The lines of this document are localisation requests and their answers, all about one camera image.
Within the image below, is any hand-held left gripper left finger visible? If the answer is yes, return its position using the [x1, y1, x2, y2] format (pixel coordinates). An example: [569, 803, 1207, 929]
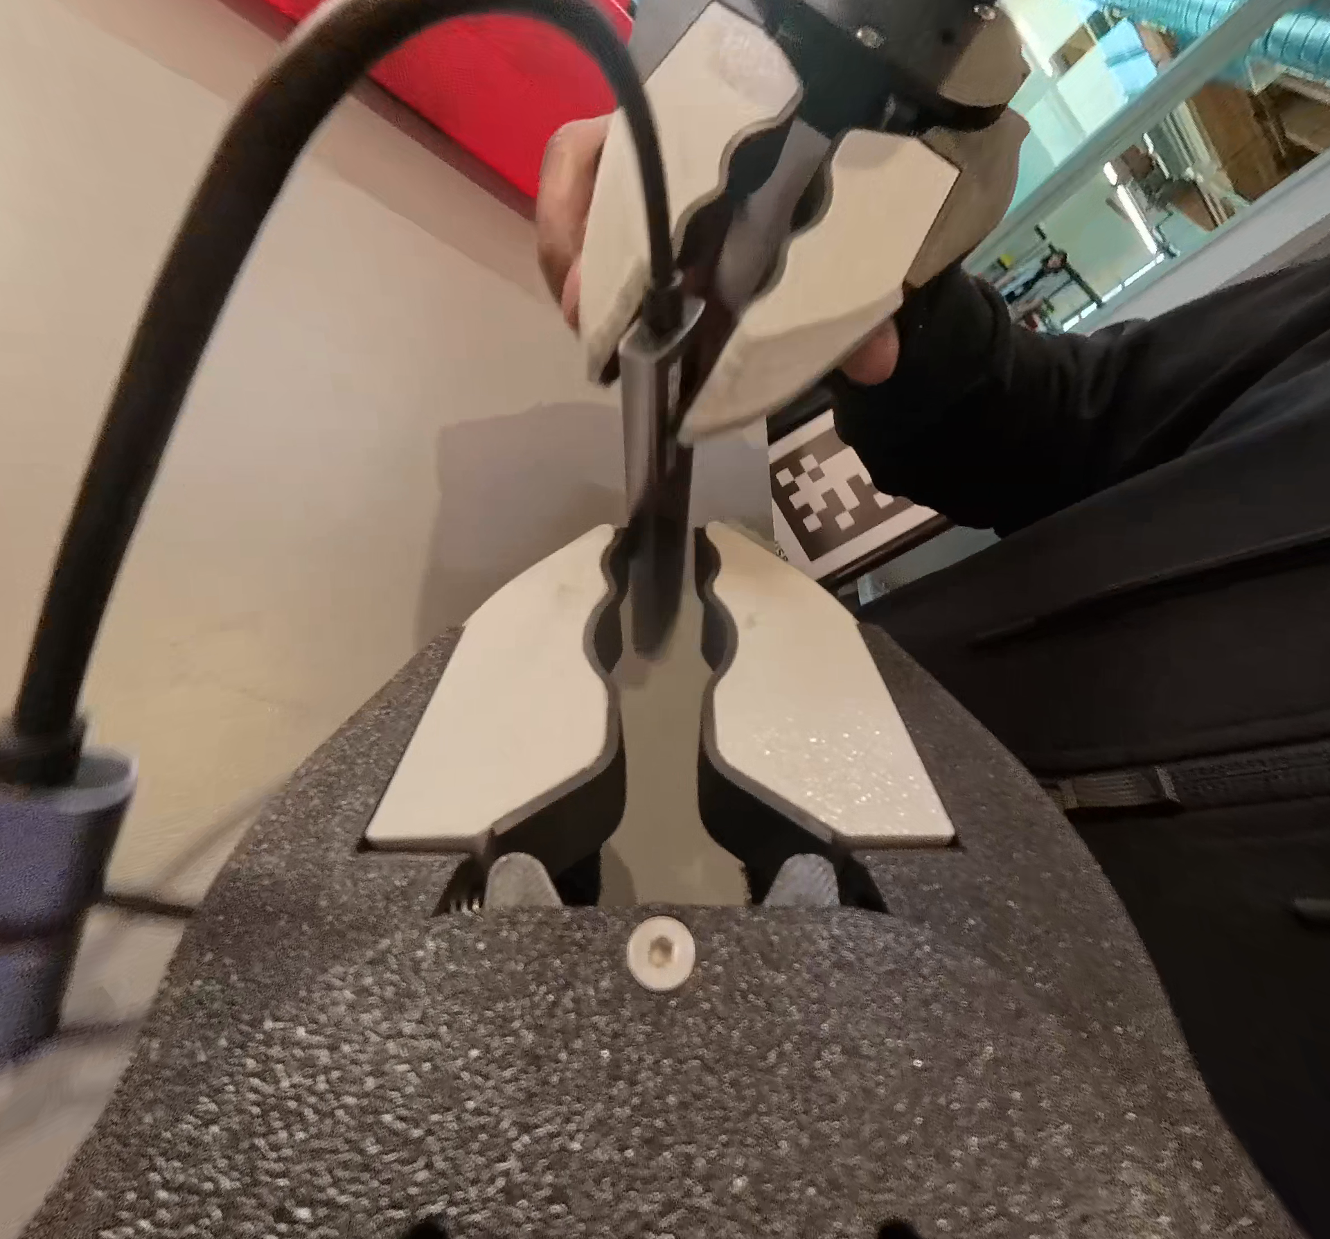
[364, 522, 628, 853]

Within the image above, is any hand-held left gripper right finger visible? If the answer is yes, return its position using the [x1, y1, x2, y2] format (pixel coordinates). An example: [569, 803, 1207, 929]
[696, 519, 958, 852]

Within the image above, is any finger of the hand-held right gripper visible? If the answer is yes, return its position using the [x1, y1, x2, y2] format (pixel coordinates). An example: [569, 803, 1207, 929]
[674, 126, 963, 446]
[577, 0, 808, 388]

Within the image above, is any red plastic bin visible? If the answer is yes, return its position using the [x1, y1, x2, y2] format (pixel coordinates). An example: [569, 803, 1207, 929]
[136, 0, 641, 219]

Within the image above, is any grey usb hub with cable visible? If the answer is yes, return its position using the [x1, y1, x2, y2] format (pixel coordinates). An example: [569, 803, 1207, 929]
[0, 0, 711, 1063]

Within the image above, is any person's right forearm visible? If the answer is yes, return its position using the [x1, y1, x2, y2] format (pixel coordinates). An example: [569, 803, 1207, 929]
[831, 256, 1330, 538]

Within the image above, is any person's right hand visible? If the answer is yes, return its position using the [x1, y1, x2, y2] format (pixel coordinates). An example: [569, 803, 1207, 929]
[535, 114, 903, 389]

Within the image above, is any black white marker tag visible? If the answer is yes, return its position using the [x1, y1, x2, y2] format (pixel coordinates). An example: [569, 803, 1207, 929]
[769, 412, 952, 583]

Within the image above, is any silver ventilation duct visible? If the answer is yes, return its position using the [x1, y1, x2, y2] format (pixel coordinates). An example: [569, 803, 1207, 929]
[1045, 0, 1330, 91]

